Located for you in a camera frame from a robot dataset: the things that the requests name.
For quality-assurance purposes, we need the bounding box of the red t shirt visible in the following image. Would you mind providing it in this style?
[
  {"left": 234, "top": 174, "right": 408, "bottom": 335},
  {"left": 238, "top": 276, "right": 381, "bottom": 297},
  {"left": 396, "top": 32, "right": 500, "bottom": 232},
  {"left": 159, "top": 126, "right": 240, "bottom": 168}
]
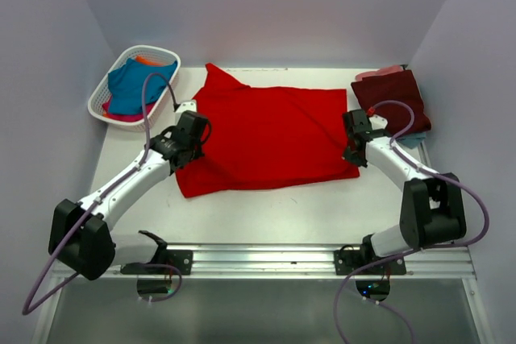
[{"left": 176, "top": 64, "right": 360, "bottom": 198}]

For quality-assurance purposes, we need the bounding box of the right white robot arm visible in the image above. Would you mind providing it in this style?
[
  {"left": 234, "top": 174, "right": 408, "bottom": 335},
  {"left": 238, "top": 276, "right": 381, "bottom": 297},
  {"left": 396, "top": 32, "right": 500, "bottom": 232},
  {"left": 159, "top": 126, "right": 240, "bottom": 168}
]
[{"left": 343, "top": 110, "right": 467, "bottom": 274}]

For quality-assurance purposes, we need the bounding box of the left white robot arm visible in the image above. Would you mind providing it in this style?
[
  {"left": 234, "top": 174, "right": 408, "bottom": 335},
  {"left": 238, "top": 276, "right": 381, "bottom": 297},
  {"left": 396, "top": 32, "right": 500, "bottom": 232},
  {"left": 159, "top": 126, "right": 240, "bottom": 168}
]
[{"left": 48, "top": 110, "right": 212, "bottom": 280}]

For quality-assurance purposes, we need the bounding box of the folded maroon t shirt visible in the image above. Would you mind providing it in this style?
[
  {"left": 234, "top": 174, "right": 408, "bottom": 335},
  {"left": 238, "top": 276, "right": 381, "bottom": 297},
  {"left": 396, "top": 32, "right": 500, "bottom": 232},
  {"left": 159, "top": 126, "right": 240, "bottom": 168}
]
[{"left": 352, "top": 70, "right": 431, "bottom": 135}]

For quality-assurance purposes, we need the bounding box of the folded light blue t shirt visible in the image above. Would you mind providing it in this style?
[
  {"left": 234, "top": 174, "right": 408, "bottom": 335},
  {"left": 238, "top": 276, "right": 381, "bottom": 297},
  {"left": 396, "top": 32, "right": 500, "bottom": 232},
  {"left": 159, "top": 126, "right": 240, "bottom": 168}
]
[{"left": 397, "top": 132, "right": 427, "bottom": 149}]

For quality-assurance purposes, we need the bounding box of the folded pink t shirt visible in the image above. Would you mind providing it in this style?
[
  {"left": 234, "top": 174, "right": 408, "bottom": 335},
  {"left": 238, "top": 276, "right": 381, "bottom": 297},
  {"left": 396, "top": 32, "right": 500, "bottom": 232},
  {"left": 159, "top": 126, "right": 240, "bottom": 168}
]
[{"left": 355, "top": 64, "right": 405, "bottom": 81}]

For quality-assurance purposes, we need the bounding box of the magenta t shirt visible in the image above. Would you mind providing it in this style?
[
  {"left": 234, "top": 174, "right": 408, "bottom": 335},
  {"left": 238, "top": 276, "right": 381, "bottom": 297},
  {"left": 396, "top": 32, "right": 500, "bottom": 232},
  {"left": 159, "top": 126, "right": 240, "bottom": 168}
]
[{"left": 102, "top": 101, "right": 143, "bottom": 122}]

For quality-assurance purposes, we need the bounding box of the white plastic laundry basket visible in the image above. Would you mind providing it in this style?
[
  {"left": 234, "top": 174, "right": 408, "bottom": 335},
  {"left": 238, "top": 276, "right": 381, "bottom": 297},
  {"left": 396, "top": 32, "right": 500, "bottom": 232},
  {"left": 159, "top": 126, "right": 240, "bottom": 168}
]
[{"left": 88, "top": 44, "right": 181, "bottom": 132}]

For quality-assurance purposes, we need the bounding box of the orange t shirt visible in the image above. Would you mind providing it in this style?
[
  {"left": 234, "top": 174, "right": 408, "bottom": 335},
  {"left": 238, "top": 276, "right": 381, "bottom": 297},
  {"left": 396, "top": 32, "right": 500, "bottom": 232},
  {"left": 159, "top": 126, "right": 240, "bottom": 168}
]
[{"left": 135, "top": 56, "right": 166, "bottom": 67}]

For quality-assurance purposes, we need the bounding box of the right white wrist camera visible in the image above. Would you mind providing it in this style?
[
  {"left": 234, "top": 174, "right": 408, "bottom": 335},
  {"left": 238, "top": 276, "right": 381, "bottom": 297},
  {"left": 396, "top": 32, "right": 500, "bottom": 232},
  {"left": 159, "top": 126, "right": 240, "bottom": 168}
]
[{"left": 366, "top": 107, "right": 388, "bottom": 131}]

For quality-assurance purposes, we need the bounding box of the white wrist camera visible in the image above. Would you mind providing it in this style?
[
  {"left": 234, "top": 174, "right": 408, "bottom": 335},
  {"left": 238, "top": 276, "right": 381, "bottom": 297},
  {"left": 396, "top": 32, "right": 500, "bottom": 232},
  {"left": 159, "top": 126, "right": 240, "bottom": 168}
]
[
  {"left": 366, "top": 107, "right": 388, "bottom": 131},
  {"left": 174, "top": 100, "right": 198, "bottom": 114}
]

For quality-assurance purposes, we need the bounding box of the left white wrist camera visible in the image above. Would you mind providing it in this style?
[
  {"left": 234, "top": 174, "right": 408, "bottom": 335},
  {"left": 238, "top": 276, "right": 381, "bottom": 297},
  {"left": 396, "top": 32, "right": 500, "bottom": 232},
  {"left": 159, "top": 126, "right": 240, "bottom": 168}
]
[{"left": 174, "top": 100, "right": 198, "bottom": 114}]

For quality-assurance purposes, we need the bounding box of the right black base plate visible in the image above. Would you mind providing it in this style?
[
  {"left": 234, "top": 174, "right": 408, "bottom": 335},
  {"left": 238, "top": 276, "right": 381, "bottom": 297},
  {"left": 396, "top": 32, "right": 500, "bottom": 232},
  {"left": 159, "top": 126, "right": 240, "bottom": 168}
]
[{"left": 333, "top": 244, "right": 407, "bottom": 276}]

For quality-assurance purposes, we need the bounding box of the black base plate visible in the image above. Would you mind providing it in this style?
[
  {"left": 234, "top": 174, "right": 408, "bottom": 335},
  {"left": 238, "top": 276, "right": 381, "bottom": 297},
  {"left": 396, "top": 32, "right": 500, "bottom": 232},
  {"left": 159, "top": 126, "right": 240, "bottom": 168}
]
[
  {"left": 120, "top": 249, "right": 194, "bottom": 276},
  {"left": 333, "top": 244, "right": 407, "bottom": 276}
]

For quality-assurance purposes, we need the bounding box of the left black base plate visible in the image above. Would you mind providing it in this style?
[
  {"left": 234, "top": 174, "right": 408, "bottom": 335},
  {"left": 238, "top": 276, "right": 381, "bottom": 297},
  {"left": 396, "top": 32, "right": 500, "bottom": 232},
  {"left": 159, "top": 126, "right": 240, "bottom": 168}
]
[{"left": 120, "top": 249, "right": 194, "bottom": 276}]

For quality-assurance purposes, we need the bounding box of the aluminium mounting rail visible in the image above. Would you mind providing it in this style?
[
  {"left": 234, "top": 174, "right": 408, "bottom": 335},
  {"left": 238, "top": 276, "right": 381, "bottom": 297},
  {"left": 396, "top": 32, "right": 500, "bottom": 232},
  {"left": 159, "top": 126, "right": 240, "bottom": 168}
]
[{"left": 98, "top": 243, "right": 476, "bottom": 279}]

